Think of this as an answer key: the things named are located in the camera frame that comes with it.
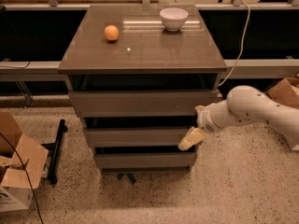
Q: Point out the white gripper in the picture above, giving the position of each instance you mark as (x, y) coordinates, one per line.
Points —
(206, 120)

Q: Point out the grey drawer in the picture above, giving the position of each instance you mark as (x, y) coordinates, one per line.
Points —
(155, 160)
(142, 137)
(89, 104)

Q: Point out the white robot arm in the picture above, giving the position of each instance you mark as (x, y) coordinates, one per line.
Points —
(244, 105)

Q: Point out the grey drawer cabinet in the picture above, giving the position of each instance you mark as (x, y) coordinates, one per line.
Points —
(146, 57)

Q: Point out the grey bottom drawer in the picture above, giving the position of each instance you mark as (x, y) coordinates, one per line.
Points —
(155, 160)

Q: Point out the grey top drawer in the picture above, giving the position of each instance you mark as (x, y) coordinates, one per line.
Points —
(89, 104)

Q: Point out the open cardboard box left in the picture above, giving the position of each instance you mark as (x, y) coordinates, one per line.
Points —
(22, 165)

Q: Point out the cardboard box right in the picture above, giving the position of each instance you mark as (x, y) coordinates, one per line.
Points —
(286, 92)

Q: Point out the white bowl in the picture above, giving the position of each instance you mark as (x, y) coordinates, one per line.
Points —
(173, 18)

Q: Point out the orange fruit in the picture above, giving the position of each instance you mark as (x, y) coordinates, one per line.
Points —
(111, 33)

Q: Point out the black metal stand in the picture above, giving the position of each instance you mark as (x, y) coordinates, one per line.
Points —
(54, 149)

